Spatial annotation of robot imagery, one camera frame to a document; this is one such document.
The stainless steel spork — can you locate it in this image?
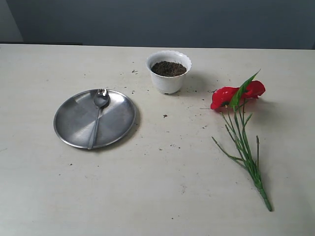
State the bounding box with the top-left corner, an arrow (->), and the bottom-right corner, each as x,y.
88,88 -> 109,150

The red artificial flower with stems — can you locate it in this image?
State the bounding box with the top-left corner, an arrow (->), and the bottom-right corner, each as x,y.
210,72 -> 273,212

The white scalloped flower pot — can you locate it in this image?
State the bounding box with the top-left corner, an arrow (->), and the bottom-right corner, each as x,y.
146,50 -> 192,94

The dark brown potting soil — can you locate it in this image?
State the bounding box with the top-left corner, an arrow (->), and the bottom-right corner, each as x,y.
151,61 -> 187,77

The round stainless steel plate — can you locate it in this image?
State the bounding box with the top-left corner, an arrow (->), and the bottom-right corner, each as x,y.
54,89 -> 137,149

